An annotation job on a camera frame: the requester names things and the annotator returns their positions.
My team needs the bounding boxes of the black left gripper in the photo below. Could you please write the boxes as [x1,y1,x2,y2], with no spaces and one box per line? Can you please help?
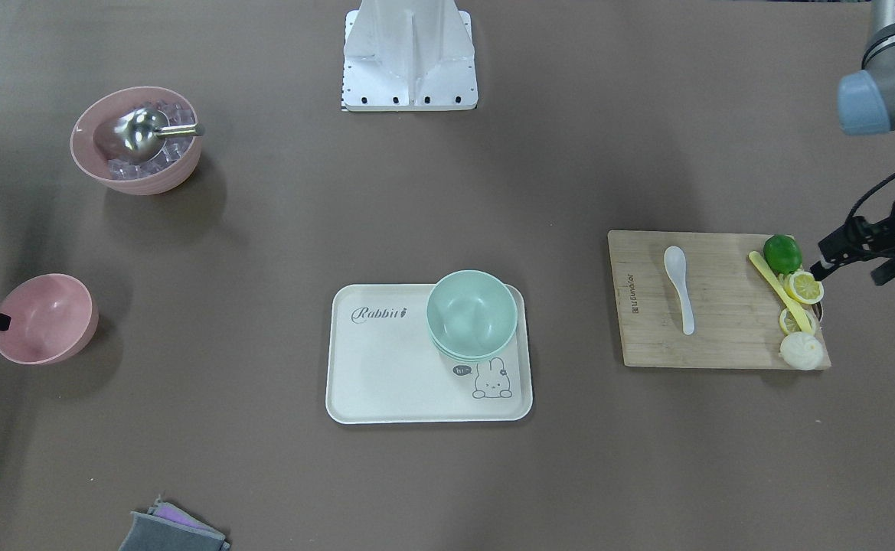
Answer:
[810,200,895,286]

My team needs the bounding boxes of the small pink bowl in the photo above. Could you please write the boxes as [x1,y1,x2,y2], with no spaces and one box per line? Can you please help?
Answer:
[0,273,100,365]

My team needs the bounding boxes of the white ceramic spoon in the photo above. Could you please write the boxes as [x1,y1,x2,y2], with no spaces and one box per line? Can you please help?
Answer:
[663,246,696,335]

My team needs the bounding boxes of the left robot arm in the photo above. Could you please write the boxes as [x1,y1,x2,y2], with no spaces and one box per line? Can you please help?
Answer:
[811,1,895,285]

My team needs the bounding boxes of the large pink bowl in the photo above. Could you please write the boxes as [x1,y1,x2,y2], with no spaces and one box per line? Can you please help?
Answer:
[69,85,203,196]

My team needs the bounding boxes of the green bowl stack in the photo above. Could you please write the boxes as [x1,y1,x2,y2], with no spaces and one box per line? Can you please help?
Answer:
[425,269,518,364]

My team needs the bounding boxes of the lemon slice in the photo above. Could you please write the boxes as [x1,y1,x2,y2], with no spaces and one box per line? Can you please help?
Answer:
[782,269,825,305]
[777,309,819,335]

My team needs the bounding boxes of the green lime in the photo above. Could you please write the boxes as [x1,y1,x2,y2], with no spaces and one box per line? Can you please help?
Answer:
[763,234,803,275]

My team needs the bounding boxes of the bamboo cutting board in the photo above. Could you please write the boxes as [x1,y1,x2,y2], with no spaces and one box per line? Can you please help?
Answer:
[607,230,788,370]

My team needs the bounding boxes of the clear ice cubes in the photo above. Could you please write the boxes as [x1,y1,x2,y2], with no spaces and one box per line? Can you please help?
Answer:
[102,99,198,181]

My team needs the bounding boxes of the metal ice scoop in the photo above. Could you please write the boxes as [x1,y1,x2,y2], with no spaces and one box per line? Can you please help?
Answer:
[93,107,205,164]

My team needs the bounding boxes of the grey folded cloth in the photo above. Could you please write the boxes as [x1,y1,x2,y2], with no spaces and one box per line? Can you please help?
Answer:
[119,497,231,550]

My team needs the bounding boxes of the white serving tray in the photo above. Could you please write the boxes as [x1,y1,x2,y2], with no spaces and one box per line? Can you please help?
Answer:
[325,285,534,425]

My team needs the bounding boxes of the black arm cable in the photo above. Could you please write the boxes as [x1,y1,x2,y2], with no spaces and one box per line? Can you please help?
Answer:
[848,148,895,223]

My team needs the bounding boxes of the white camera mast base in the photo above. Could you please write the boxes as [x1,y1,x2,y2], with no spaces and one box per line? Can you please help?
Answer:
[340,1,479,112]

